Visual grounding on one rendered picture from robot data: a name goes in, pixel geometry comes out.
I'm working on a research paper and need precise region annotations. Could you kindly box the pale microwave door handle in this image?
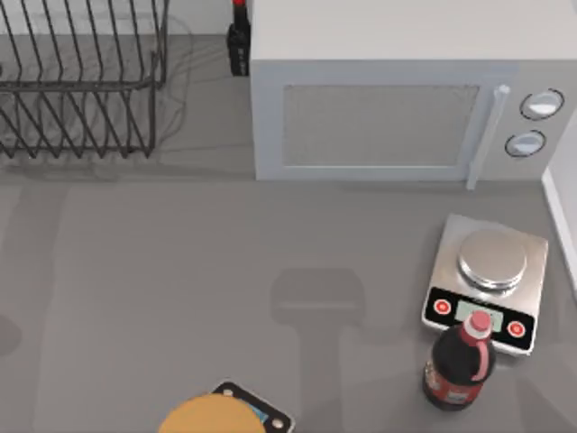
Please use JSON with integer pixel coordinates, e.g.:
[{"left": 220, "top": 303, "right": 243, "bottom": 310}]
[{"left": 465, "top": 84, "right": 511, "bottom": 191}]

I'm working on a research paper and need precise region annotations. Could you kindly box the microwave oven door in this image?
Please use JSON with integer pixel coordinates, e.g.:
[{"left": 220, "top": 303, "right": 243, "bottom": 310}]
[{"left": 251, "top": 60, "right": 519, "bottom": 182}]

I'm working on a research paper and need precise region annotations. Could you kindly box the white microwave knob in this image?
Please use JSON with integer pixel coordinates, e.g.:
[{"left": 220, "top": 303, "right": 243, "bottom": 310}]
[
  {"left": 504, "top": 129, "right": 547, "bottom": 159},
  {"left": 518, "top": 88, "right": 565, "bottom": 121}
]

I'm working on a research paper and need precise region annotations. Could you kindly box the pale microwave oven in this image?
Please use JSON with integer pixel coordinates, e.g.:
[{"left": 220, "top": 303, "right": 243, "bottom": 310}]
[{"left": 249, "top": 0, "right": 577, "bottom": 191}]

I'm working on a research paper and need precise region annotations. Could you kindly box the black bottle with red cap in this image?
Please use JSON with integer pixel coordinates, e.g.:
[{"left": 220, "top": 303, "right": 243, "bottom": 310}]
[{"left": 226, "top": 0, "right": 252, "bottom": 78}]

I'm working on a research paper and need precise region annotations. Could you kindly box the dark bottle with red handle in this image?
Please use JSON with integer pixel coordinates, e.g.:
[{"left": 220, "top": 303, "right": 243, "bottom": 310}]
[{"left": 422, "top": 309, "right": 498, "bottom": 412}]

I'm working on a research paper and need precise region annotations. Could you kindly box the orange round lid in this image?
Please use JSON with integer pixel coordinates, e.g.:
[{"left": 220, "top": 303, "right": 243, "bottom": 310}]
[{"left": 157, "top": 393, "right": 267, "bottom": 433}]

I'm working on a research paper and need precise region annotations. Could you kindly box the black flat device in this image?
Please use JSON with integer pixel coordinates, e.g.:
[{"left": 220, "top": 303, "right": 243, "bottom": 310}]
[{"left": 210, "top": 381, "right": 294, "bottom": 433}]

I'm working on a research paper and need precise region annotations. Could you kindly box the dark wire dish rack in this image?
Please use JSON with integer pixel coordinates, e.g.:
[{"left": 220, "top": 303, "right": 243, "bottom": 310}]
[{"left": 0, "top": 0, "right": 170, "bottom": 160}]

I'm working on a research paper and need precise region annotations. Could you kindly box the silver kitchen scale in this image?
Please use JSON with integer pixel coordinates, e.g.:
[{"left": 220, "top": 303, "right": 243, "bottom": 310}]
[{"left": 420, "top": 213, "right": 550, "bottom": 357}]

